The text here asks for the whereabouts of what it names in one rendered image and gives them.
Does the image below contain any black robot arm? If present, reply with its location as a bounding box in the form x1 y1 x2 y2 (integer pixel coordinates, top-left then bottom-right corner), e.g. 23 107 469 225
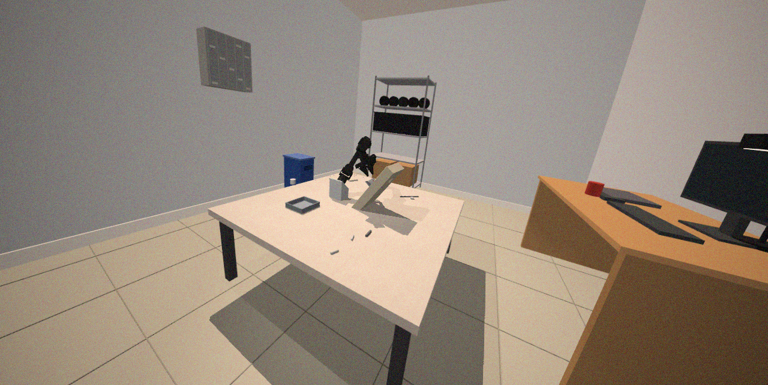
337 136 377 184

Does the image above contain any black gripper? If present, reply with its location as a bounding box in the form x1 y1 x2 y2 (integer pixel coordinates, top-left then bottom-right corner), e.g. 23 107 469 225
355 153 376 176

